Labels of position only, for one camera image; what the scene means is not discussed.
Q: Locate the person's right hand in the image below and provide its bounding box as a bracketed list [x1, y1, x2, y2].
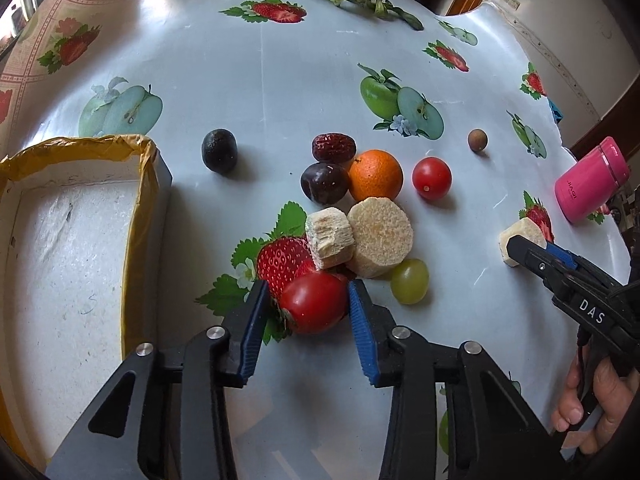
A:
[550, 355, 640, 461]

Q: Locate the red date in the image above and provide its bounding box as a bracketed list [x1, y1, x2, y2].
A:
[312, 132, 357, 164]

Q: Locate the peeled banana slice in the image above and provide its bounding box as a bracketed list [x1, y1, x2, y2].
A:
[305, 206, 357, 271]
[498, 217, 549, 268]
[345, 197, 415, 279]

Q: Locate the orange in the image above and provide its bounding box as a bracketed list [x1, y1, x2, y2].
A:
[348, 149, 404, 203]

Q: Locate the green grape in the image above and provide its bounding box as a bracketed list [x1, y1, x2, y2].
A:
[390, 258, 430, 306]

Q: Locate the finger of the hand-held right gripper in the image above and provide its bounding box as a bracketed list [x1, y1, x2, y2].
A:
[546, 242, 624, 291]
[506, 235, 582, 303]

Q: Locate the pink cup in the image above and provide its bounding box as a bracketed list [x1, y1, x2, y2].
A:
[554, 137, 632, 223]

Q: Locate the black round fruit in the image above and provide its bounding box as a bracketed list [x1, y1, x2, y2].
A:
[201, 128, 238, 175]

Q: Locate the printed plastic tablecloth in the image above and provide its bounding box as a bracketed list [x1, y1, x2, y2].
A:
[0, 0, 632, 480]

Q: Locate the dark purple plum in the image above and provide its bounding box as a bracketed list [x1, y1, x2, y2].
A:
[300, 162, 350, 206]

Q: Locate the white foam box yellow tape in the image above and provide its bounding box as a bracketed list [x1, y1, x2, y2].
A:
[0, 134, 173, 461]

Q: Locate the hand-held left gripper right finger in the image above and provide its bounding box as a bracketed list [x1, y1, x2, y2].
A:
[347, 280, 567, 480]

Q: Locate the red cherry tomato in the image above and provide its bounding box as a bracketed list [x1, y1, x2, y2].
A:
[412, 157, 453, 201]

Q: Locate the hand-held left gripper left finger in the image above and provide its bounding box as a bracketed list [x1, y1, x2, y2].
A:
[45, 280, 271, 480]

